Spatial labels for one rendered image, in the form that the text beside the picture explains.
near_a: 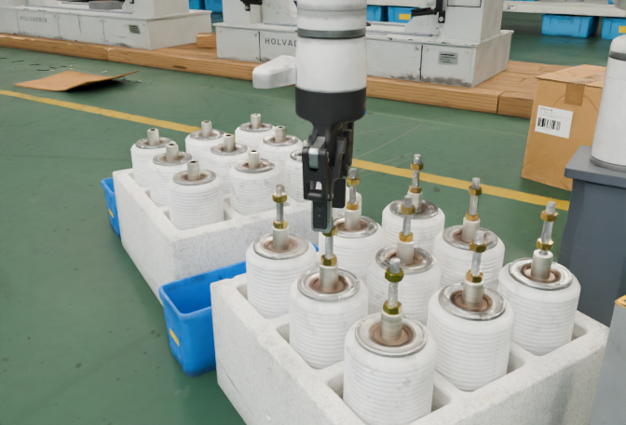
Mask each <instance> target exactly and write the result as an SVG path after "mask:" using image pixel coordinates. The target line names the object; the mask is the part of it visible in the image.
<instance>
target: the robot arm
mask: <svg viewBox="0 0 626 425"><path fill-rule="evenodd" d="M612 1H613V3H614V5H615V6H616V7H617V8H618V9H621V10H625V11H626V0H612ZM366 13H367V0H297V34H298V36H297V43H296V51H295V57H292V56H286V55H282V56H279V57H277V58H276V59H273V60H271V61H269V62H266V63H264V64H262V65H260V66H258V67H256V68H254V70H253V72H252V84H253V87H254V88H257V89H273V88H279V87H284V86H288V85H291V84H295V113H296V114H297V115H298V116H299V117H300V118H302V119H303V120H307V121H309V122H310V123H312V125H313V130H312V134H310V135H309V137H308V143H307V146H303V148H302V151H301V155H302V171H303V192H304V193H303V197H304V200H311V229H312V230H313V231H315V232H322V233H329V232H330V231H331V229H332V222H333V208H338V209H343V208H344V207H345V206H346V203H347V178H345V176H348V174H349V167H351V165H352V163H353V159H352V155H353V135H354V124H355V121H357V120H359V119H361V118H362V117H364V115H365V113H366V90H367V47H366ZM590 162H591V163H593V164H594V165H596V166H598V167H601V168H604V169H608V170H611V171H622V172H626V34H624V35H620V36H618V37H616V38H614V39H613V41H612V43H611V46H610V50H609V56H608V62H607V67H606V77H605V82H604V86H603V92H602V97H601V102H600V107H599V112H598V117H597V122H596V127H595V133H594V137H593V142H592V151H591V156H590ZM317 182H320V183H321V189H316V185H317Z"/></svg>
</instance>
